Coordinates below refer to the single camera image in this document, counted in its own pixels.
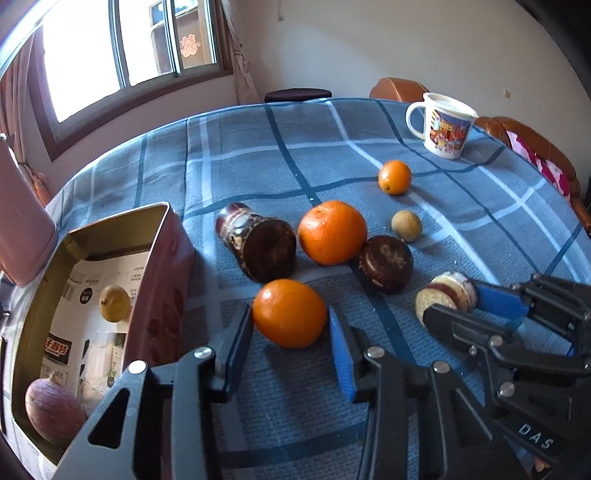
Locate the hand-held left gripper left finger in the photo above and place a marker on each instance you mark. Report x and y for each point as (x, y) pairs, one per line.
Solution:
(240, 342)

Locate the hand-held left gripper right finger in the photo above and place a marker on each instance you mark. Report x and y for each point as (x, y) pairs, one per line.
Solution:
(339, 351)

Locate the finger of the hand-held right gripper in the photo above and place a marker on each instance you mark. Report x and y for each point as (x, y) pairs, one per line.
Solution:
(461, 330)
(501, 301)

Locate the striped round cake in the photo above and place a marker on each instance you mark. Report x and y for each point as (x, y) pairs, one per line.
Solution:
(445, 295)

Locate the medium orange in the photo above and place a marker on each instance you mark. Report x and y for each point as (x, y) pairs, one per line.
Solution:
(288, 314)

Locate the red metal tin box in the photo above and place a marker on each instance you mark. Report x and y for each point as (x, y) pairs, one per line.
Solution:
(166, 286)

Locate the brown longan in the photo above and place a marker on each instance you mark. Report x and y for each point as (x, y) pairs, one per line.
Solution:
(406, 225)

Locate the large orange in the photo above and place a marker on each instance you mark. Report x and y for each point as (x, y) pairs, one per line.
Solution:
(332, 233)

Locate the yellow round fruit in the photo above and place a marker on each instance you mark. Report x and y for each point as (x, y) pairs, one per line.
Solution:
(114, 303)

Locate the pink patterned cloth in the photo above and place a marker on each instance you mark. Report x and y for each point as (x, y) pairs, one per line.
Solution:
(551, 170)

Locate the printed paper liner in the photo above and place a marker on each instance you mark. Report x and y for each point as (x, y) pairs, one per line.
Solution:
(87, 286)

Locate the small orange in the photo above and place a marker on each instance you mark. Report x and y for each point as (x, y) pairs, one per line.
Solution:
(395, 177)

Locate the white cartoon print mug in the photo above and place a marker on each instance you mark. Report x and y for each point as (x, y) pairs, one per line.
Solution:
(445, 134)

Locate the blue plaid tablecloth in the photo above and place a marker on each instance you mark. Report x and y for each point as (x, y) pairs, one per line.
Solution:
(277, 157)

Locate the purple oval fruit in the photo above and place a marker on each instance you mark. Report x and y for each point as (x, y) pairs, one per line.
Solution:
(53, 410)

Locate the pink electric kettle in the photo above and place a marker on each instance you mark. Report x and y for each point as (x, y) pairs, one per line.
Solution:
(18, 221)

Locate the dark round stool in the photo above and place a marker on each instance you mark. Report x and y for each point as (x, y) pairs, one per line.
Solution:
(298, 94)

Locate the pink curtain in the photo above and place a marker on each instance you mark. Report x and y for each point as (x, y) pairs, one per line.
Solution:
(16, 120)
(241, 60)

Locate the red paper window sticker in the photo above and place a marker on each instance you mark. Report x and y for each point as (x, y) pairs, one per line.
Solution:
(190, 46)

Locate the brown framed sliding window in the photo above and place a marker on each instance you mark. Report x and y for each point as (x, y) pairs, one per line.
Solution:
(120, 41)

